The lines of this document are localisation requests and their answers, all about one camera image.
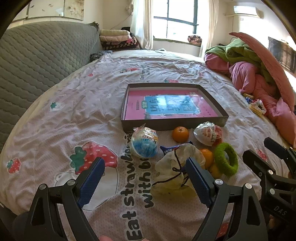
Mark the floral wall painting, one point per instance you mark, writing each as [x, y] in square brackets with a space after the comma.
[46, 9]

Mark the orange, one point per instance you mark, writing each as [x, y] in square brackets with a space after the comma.
[180, 134]
[207, 157]

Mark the pink folded blanket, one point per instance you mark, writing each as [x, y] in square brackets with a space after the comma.
[114, 38]

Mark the person's left hand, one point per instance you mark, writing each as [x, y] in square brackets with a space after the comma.
[105, 238]

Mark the folded patterned cloth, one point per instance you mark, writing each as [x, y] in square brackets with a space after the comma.
[194, 40]

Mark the dark cloth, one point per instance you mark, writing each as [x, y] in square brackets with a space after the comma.
[126, 29]

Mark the salmon quilted cushion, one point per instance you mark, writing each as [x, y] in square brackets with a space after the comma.
[268, 60]

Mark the gold wrapped snack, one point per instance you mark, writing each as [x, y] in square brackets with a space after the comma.
[247, 95]

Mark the red plastic egg toy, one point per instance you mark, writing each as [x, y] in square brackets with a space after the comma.
[208, 134]

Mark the dark framed window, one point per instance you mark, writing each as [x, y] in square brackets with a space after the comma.
[175, 18]

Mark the yellow striped snack packet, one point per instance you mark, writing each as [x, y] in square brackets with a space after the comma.
[256, 109]

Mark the blue candy wrapper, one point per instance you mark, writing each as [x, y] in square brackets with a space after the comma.
[249, 100]

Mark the dark framed picture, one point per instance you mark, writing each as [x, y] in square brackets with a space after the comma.
[282, 53]

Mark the cream folded blanket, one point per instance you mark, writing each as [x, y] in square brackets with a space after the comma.
[113, 32]

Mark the blue snack packet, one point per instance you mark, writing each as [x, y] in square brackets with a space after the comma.
[168, 150]

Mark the green quilt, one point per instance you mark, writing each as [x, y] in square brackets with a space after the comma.
[242, 53]

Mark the blue plastic egg toy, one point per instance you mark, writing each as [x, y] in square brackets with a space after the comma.
[144, 143]

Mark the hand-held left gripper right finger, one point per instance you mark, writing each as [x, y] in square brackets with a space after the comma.
[199, 183]

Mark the dark checkered folded blanket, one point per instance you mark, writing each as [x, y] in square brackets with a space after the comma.
[120, 45]

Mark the pink book with blue label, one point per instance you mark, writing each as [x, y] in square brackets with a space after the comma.
[171, 104]

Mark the grey quilted headboard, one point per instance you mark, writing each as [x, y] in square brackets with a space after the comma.
[34, 69]

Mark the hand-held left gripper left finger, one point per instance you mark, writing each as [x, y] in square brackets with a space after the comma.
[92, 183]

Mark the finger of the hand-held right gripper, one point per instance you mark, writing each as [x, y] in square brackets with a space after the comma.
[256, 162]
[277, 148]

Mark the shallow cardboard box pink bottom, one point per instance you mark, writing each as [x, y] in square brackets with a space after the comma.
[129, 109]

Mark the pink quilt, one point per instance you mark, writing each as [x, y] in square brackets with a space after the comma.
[245, 74]

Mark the white curtain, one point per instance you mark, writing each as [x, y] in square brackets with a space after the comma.
[142, 23]
[209, 25]

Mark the white air conditioner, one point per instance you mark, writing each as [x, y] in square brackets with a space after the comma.
[247, 10]

